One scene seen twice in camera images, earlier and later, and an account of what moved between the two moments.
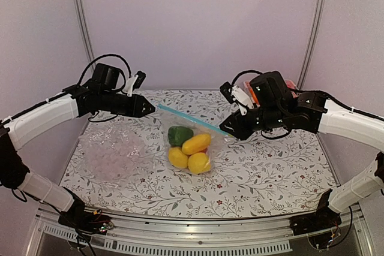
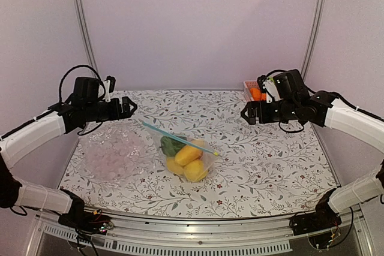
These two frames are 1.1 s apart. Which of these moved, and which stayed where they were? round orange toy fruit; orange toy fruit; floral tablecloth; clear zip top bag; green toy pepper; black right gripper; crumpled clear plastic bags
Moved: orange toy fruit; clear zip top bag; green toy pepper; black right gripper
Stayed: floral tablecloth; crumpled clear plastic bags; round orange toy fruit
